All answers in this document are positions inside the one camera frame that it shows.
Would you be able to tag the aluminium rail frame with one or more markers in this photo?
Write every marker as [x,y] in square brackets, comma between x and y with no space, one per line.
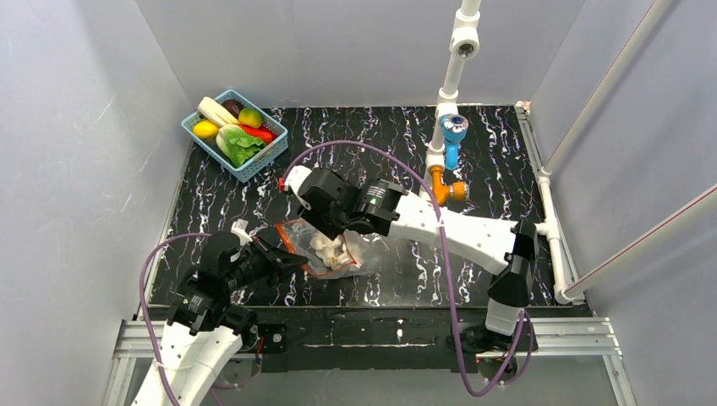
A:
[566,336]

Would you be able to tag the blue plastic basket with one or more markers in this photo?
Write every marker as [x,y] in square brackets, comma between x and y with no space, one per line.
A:
[264,157]

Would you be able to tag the blue pipe fitting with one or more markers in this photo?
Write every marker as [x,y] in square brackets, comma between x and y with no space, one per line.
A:
[454,128]

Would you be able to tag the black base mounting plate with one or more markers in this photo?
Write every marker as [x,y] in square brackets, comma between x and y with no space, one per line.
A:
[325,338]

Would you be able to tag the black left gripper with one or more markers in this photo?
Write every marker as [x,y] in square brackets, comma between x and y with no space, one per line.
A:
[265,260]

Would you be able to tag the green yellow mango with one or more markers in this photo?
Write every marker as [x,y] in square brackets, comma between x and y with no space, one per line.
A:
[251,118]

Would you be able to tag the white bun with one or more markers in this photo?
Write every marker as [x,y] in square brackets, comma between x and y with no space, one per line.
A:
[215,112]

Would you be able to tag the red chili pepper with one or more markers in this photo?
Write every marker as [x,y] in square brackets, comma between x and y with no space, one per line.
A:
[261,133]

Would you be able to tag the yellow lemon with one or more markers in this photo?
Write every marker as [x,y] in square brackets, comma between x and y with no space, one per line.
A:
[205,130]

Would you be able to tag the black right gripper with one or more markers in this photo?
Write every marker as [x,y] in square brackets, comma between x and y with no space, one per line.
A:
[323,218]

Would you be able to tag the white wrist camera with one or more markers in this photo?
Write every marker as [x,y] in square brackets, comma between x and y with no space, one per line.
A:
[291,182]
[238,228]

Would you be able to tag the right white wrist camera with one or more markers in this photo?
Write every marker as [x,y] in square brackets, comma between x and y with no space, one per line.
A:
[291,182]

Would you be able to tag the green lettuce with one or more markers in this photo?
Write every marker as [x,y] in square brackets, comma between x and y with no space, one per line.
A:
[237,145]

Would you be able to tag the white toy dumpling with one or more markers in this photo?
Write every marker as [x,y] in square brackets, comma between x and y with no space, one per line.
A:
[332,252]

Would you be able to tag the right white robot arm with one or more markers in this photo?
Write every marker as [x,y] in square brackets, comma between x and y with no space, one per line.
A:
[505,249]

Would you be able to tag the orange pipe fitting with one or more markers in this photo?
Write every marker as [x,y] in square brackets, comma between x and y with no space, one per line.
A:
[457,191]

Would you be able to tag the clear zip bag orange zipper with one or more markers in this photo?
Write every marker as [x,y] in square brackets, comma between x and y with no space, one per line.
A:
[296,236]

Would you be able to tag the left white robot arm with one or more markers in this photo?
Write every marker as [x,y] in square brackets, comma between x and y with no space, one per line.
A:
[204,329]

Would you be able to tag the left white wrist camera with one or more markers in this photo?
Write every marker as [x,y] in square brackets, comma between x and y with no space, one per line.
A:
[238,228]

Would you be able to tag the dark purple fruit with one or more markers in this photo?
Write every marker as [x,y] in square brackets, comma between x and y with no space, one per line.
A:
[233,106]

